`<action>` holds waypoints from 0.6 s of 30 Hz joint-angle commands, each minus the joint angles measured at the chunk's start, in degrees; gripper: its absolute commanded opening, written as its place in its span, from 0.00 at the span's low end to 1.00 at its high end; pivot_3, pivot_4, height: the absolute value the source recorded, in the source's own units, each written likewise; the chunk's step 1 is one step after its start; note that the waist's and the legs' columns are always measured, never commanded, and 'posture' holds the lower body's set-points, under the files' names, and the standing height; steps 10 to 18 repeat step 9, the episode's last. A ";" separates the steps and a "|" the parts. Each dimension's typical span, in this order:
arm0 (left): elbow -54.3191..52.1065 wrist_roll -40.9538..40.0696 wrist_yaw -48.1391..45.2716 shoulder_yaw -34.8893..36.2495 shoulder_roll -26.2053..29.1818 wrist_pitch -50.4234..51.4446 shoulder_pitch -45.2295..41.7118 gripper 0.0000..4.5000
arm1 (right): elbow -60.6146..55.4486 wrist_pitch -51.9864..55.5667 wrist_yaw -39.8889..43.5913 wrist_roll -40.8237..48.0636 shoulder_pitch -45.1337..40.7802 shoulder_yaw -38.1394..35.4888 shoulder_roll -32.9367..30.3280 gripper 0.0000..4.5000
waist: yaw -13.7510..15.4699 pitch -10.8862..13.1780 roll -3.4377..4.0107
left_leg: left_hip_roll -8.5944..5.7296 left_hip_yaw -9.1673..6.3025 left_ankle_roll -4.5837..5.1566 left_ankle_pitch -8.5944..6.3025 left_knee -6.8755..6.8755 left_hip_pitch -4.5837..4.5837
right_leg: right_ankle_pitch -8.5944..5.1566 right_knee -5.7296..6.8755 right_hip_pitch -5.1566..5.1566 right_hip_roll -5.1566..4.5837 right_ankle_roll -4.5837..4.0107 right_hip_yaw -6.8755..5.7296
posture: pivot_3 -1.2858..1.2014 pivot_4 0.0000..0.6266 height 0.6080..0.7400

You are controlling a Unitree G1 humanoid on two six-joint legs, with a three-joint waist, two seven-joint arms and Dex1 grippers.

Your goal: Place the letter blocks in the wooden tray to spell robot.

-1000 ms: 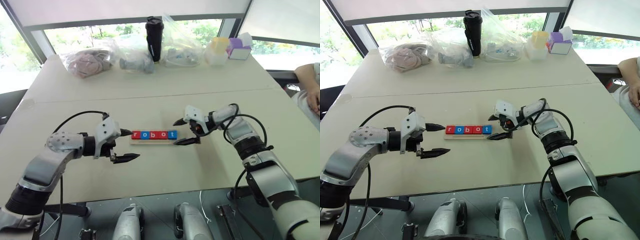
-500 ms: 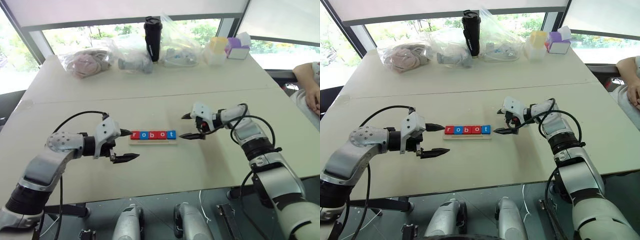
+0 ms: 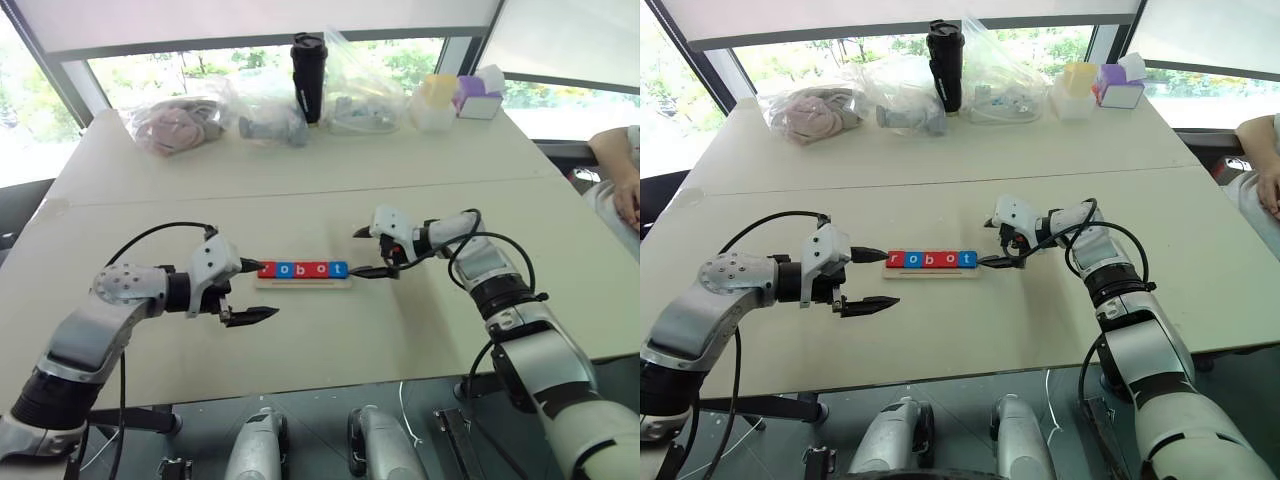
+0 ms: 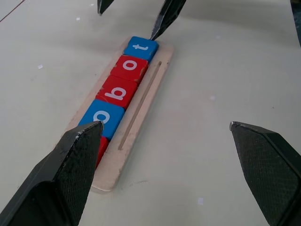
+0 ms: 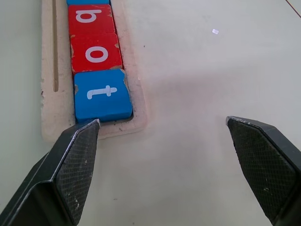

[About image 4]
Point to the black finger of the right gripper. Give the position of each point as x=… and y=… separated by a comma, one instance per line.
x=104, y=4
x=168, y=16

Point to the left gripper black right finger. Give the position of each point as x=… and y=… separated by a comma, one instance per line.
x=270, y=174

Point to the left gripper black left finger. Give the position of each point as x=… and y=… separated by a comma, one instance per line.
x=63, y=179

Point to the blue letter block t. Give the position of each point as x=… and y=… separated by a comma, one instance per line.
x=141, y=48

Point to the partly hidden red tile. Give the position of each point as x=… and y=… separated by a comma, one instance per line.
x=129, y=68

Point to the red letter tile b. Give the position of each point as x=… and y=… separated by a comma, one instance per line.
x=116, y=93

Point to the red letter tile r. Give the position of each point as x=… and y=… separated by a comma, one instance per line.
x=101, y=150

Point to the blue letter tile o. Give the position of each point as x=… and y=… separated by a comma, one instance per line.
x=105, y=117

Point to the wooden letter tray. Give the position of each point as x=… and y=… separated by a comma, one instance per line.
x=145, y=110

